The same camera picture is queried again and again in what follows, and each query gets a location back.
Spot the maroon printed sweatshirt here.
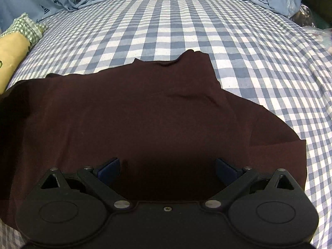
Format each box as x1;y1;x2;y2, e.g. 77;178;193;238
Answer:
0;49;308;226

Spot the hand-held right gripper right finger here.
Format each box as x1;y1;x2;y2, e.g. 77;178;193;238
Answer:
204;158;303;210

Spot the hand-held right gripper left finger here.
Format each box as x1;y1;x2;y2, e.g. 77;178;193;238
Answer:
39;157;131;210

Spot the green gingham pillow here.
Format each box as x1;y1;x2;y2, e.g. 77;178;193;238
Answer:
0;12;49;50

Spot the clear plastic bag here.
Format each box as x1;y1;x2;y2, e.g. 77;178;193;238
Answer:
290;4;332;56

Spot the blue white checkered bed sheet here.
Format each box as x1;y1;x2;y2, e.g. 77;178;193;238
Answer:
0;0;332;249

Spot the yellow avocado print pillow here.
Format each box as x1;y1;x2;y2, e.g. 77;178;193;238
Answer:
0;32;33;94

